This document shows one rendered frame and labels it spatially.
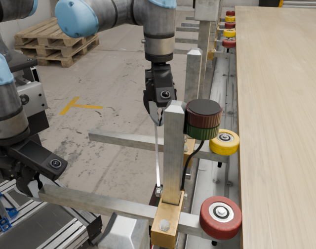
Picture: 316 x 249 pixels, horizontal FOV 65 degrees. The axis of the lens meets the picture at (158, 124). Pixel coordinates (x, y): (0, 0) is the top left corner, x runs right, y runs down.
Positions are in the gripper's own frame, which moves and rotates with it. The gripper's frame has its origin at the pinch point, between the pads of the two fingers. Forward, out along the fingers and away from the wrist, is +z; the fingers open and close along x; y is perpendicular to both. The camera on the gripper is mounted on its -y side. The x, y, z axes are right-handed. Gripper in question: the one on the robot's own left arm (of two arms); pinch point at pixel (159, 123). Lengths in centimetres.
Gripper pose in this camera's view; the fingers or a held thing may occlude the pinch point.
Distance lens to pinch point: 71.5
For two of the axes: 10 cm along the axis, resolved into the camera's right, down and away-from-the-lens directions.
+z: 0.0, 8.3, 5.6
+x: -9.9, 0.6, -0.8
